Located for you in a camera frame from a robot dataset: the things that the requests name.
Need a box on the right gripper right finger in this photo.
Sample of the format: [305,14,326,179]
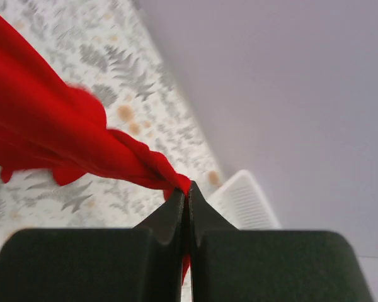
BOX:
[188,184,373,302]

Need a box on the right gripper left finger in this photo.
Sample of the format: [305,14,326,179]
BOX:
[0,191,185,301]

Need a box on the white plastic basket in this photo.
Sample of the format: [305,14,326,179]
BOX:
[207,170,281,230]

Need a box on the red t shirt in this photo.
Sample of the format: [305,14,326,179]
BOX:
[0,5,193,289]

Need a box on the floral table cloth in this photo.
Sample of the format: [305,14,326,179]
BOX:
[0,1,214,260]

